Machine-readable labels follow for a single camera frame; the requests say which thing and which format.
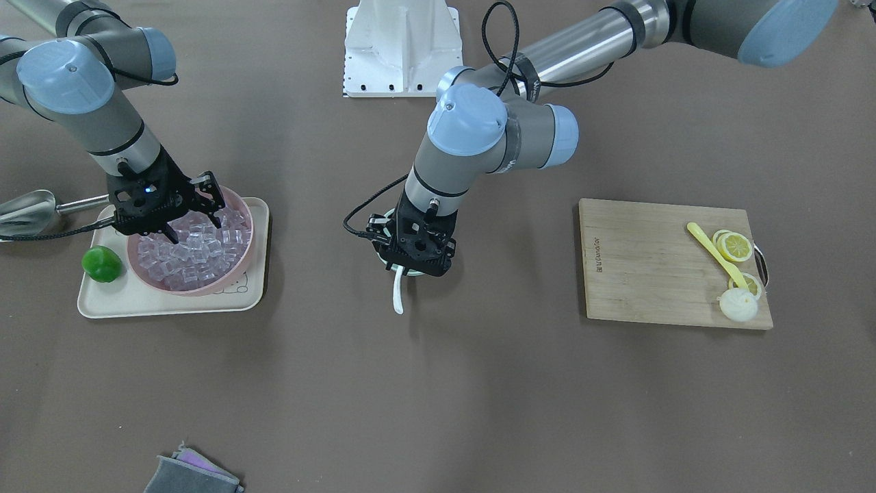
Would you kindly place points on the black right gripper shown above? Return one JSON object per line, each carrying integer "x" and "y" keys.
{"x": 179, "y": 186}

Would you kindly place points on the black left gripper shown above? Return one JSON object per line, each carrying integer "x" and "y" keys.
{"x": 378, "y": 226}

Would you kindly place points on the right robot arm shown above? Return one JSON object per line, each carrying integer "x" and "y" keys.
{"x": 78, "y": 79}

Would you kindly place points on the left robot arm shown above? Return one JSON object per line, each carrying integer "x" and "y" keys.
{"x": 490, "y": 121}

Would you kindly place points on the pile of clear ice cubes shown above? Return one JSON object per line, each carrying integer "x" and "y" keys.
{"x": 203, "y": 254}

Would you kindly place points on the pink bowl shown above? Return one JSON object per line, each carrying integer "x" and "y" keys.
{"x": 232, "y": 200}

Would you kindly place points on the steel ice scoop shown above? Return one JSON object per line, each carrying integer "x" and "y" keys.
{"x": 40, "y": 212}

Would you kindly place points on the beige plastic tray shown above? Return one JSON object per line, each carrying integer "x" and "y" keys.
{"x": 130, "y": 296}

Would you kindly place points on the green lime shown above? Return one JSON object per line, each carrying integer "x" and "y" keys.
{"x": 102, "y": 264}

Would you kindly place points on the bamboo cutting board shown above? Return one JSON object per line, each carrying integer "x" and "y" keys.
{"x": 641, "y": 265}

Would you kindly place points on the grey folded cloth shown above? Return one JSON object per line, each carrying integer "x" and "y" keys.
{"x": 187, "y": 470}

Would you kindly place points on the yellow plastic knife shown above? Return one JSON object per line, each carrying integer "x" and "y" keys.
{"x": 732, "y": 270}

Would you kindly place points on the lemon slice bottom stack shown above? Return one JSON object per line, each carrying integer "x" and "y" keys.
{"x": 717, "y": 234}

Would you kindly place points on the lemon slice stack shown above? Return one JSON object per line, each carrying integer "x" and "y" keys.
{"x": 717, "y": 234}
{"x": 734, "y": 247}

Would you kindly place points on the lemon slice top stack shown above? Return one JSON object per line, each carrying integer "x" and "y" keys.
{"x": 734, "y": 247}

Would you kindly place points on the lemon slice near bun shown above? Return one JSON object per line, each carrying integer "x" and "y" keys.
{"x": 751, "y": 283}

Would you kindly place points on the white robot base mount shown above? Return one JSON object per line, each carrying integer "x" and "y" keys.
{"x": 399, "y": 48}

